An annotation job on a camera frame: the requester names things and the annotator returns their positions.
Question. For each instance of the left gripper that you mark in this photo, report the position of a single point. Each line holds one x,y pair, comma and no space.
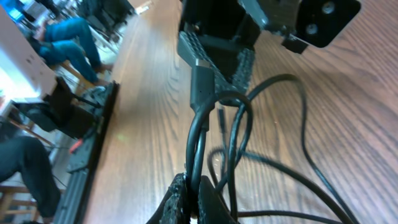
220,23

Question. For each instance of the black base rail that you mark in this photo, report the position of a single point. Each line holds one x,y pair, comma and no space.
85,155

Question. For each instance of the seated person in jeans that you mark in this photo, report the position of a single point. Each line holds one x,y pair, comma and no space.
70,40

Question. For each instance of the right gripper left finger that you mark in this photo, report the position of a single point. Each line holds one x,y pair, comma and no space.
173,208

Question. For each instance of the person in black trousers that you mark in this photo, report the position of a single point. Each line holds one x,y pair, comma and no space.
28,156

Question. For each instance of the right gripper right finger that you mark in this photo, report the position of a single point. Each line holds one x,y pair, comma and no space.
210,206

